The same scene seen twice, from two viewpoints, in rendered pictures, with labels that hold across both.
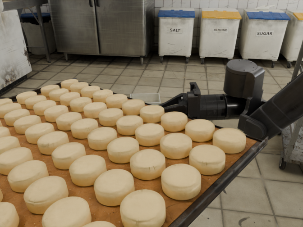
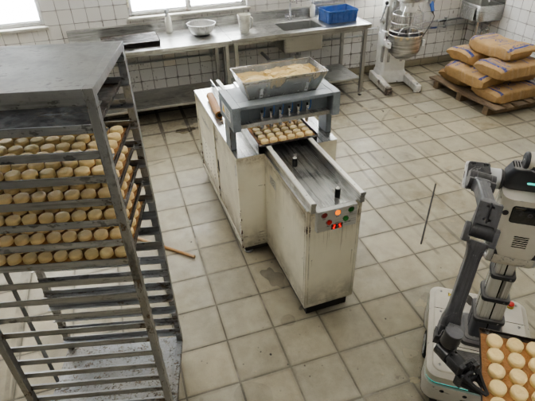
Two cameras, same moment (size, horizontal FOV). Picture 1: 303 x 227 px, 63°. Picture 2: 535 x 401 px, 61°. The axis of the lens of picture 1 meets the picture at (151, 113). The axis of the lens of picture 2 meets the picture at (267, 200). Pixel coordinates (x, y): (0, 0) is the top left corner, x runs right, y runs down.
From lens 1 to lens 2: 1.82 m
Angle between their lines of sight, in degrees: 92
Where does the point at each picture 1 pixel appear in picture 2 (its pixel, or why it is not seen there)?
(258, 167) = not seen: outside the picture
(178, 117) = (496, 367)
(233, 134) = (493, 338)
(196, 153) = (519, 347)
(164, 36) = not seen: outside the picture
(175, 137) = (515, 360)
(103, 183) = not seen: outside the picture
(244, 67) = (456, 329)
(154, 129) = (516, 372)
